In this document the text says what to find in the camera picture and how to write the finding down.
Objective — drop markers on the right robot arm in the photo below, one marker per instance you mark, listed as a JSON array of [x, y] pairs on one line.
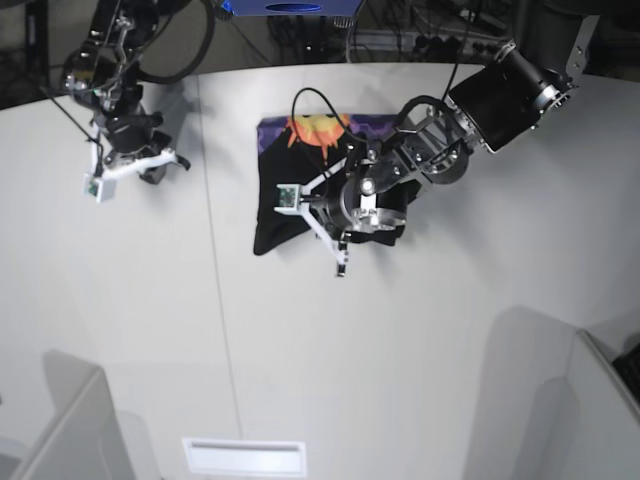
[[105, 77]]

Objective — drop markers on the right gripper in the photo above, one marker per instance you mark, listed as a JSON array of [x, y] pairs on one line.
[[133, 135]]

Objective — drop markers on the blue box with oval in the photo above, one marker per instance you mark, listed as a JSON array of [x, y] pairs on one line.
[[308, 8]]

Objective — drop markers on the white power strip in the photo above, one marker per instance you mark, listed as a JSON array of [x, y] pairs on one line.
[[476, 45]]

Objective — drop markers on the white right partition panel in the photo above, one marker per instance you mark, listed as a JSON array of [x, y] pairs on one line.
[[585, 424]]

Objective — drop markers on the white left partition panel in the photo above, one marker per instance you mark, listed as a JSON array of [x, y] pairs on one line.
[[82, 441]]

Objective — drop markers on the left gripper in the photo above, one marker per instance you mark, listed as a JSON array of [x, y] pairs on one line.
[[350, 216]]

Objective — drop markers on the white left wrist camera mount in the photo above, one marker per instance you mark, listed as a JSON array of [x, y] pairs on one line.
[[298, 200]]

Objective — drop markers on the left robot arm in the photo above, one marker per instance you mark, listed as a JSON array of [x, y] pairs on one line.
[[431, 141]]

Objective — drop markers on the black T-shirt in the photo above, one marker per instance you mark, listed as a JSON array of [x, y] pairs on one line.
[[294, 150]]

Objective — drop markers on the white partition panel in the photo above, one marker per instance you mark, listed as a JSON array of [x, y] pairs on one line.
[[82, 441], [585, 424]]

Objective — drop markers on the black keyboard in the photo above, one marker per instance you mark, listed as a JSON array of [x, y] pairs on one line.
[[627, 367]]

